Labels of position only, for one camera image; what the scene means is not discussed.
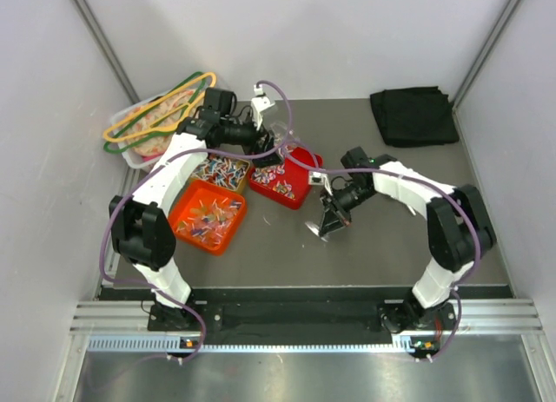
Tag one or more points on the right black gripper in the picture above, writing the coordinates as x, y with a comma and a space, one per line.
332, 218

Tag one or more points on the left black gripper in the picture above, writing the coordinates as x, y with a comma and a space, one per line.
261, 137

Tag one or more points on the silver round jar lid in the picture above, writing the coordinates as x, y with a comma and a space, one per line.
315, 229

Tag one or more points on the red candy tray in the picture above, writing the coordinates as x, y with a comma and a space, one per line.
297, 176

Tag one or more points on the clear glass jar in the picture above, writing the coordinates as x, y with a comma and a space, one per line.
285, 139

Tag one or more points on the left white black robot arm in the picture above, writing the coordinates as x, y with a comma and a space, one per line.
140, 230

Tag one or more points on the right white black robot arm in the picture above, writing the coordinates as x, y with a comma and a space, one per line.
459, 229

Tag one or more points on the pile of wrapped candies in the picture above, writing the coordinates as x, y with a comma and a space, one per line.
273, 178

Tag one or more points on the gold tin candy box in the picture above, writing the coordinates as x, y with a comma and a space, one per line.
223, 172

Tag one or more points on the orange candy tray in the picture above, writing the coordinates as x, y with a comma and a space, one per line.
207, 216

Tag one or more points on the yellow clothes hanger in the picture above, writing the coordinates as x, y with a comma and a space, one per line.
174, 115

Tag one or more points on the green clothes hanger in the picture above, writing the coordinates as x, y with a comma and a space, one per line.
130, 128

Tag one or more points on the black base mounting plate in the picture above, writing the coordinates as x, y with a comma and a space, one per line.
258, 317

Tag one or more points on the floral patterned cloth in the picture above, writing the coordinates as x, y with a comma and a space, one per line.
156, 133

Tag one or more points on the black folded cloth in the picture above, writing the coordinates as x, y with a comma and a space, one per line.
414, 117

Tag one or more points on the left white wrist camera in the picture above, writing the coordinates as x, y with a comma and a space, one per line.
261, 105

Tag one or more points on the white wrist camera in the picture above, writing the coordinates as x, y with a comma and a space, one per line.
261, 105
317, 178

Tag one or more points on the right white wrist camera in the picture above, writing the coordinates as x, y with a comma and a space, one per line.
317, 178

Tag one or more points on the aluminium frame rail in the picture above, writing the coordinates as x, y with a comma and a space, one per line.
479, 317

